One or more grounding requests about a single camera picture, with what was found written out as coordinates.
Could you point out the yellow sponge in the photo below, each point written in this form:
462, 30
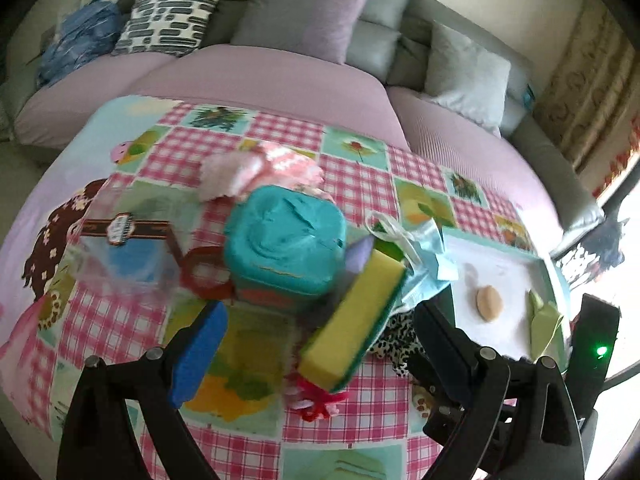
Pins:
355, 310

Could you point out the pile of blue clothes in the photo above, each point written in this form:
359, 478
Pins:
80, 45

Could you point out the leopard print cloth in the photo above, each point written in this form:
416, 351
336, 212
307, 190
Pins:
397, 335

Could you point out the black and white patterned pillow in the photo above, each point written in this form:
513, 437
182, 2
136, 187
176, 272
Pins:
165, 15

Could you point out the purple snack packet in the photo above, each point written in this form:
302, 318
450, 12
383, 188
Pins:
362, 257

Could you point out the teal plastic box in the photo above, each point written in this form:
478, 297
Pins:
285, 240

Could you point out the beige patterned curtain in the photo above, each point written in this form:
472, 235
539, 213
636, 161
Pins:
585, 85

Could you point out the small blue tag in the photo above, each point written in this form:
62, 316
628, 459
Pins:
527, 94

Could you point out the purple pillow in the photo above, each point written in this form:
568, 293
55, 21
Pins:
305, 10

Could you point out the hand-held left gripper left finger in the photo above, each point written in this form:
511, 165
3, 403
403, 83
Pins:
200, 350

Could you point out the clear plastic box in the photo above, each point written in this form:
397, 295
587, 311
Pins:
120, 255

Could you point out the green cloth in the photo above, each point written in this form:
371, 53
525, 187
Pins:
542, 320

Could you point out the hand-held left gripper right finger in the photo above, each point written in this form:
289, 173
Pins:
457, 375

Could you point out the pink fluffy cloth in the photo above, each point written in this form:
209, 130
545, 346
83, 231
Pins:
260, 167

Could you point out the white tray with teal rim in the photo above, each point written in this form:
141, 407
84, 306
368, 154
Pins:
500, 270

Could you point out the grey sofa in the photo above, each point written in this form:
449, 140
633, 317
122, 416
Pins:
385, 15

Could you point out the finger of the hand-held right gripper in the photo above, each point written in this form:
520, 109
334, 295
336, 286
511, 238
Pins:
442, 422

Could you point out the purple sofa cover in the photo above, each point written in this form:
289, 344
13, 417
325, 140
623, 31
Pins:
280, 80

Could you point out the blue face mask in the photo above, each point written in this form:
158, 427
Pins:
425, 255

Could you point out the grey pillow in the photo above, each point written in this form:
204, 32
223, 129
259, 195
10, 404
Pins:
465, 75

